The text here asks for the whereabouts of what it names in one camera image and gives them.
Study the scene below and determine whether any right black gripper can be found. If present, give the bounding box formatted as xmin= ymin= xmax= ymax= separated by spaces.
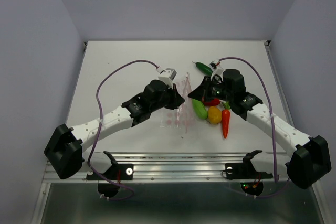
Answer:
xmin=187 ymin=76 xmax=233 ymax=103

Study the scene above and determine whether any red toy bell pepper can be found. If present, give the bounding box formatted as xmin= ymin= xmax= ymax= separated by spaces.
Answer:
xmin=202 ymin=99 xmax=221 ymax=107

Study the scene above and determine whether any clear zip top bag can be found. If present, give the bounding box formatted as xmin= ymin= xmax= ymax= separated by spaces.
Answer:
xmin=160 ymin=72 xmax=195 ymax=134

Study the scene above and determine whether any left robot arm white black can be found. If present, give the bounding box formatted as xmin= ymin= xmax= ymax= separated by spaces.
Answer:
xmin=44 ymin=80 xmax=185 ymax=179

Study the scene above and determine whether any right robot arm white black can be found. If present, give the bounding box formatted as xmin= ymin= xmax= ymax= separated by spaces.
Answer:
xmin=188 ymin=69 xmax=331 ymax=189

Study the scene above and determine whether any light green toy gourd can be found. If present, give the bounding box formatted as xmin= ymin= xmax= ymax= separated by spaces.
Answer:
xmin=192 ymin=99 xmax=208 ymax=120

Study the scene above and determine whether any dark green toy cucumber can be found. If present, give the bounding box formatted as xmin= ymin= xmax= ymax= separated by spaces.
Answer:
xmin=193 ymin=62 xmax=213 ymax=76

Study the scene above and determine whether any yellow toy potato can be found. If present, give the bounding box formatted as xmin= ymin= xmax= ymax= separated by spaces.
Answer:
xmin=207 ymin=106 xmax=222 ymax=124

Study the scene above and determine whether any orange toy carrot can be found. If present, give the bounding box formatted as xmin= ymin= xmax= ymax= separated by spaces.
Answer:
xmin=221 ymin=102 xmax=230 ymax=139

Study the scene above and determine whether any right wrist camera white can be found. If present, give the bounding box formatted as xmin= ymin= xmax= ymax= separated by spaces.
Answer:
xmin=209 ymin=59 xmax=224 ymax=78

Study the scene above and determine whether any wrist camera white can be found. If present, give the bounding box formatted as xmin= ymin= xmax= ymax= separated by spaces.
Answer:
xmin=209 ymin=59 xmax=224 ymax=78
xmin=158 ymin=68 xmax=177 ymax=89

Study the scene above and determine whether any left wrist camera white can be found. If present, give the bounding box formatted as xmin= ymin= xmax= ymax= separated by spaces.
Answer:
xmin=158 ymin=68 xmax=177 ymax=89

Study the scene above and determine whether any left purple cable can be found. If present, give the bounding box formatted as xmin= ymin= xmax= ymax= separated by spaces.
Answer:
xmin=87 ymin=59 xmax=161 ymax=201

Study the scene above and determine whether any aluminium frame rail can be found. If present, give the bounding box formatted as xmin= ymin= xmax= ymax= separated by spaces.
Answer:
xmin=41 ymin=152 xmax=321 ymax=184

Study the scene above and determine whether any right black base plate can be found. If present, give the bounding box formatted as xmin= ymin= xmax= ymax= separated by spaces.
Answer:
xmin=222 ymin=150 xmax=273 ymax=180

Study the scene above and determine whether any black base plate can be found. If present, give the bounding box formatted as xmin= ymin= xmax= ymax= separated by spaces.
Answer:
xmin=86 ymin=151 xmax=134 ymax=181
xmin=222 ymin=150 xmax=273 ymax=180

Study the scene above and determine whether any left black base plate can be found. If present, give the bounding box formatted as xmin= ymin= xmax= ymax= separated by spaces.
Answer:
xmin=86 ymin=151 xmax=134 ymax=181

